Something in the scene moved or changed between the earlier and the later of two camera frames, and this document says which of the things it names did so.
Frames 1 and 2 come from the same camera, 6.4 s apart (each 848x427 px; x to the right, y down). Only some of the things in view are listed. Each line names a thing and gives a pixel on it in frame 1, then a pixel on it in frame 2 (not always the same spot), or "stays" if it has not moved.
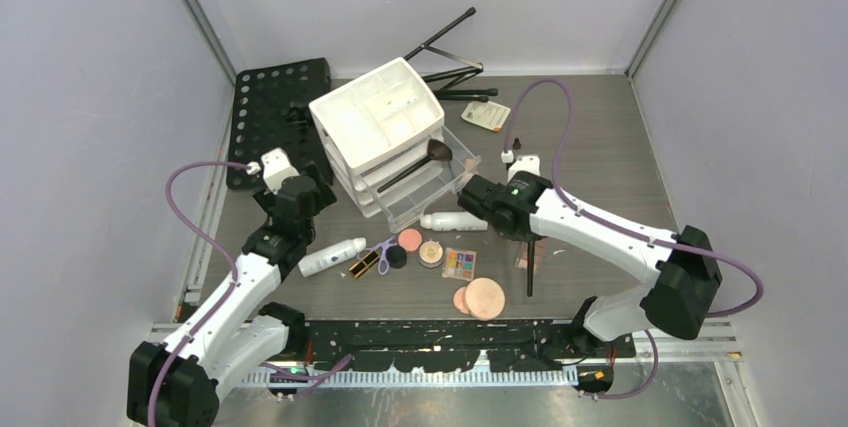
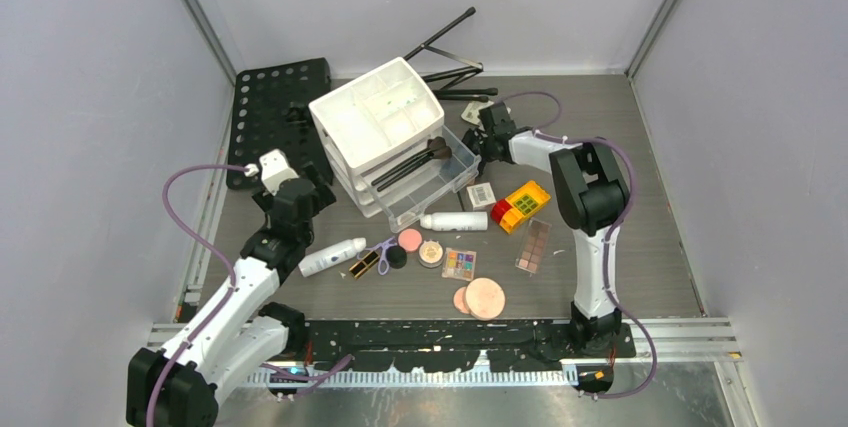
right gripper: [525, 237] → [470, 137]
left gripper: [323, 198] stays
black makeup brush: [530, 265] → [436, 145]
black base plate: [442, 345] stays
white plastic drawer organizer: [384, 136] stays
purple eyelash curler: [383, 264] stays
